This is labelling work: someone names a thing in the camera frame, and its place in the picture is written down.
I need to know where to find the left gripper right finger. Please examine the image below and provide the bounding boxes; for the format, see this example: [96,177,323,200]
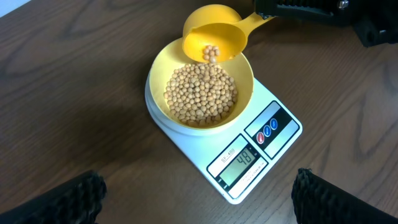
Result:
[291,168,397,224]

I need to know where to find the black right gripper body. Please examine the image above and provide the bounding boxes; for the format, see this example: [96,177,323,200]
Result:
[337,0,397,47]

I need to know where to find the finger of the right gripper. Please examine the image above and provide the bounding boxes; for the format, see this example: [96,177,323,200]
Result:
[253,0,358,26]

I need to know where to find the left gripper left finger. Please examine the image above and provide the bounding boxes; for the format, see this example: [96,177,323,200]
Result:
[1,170,107,224]

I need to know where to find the yellow measuring scoop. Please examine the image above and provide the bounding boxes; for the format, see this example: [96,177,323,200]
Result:
[182,4,273,62]

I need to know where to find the soybeans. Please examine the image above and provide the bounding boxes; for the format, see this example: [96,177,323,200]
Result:
[164,63,238,127]
[203,45,221,63]

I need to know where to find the white digital kitchen scale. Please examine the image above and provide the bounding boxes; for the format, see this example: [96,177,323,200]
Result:
[145,80,303,204]

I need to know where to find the pale yellow plastic bowl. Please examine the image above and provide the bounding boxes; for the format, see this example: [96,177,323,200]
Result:
[149,38,254,131]

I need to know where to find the soybeans in bowl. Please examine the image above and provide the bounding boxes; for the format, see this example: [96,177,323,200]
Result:
[164,63,238,127]

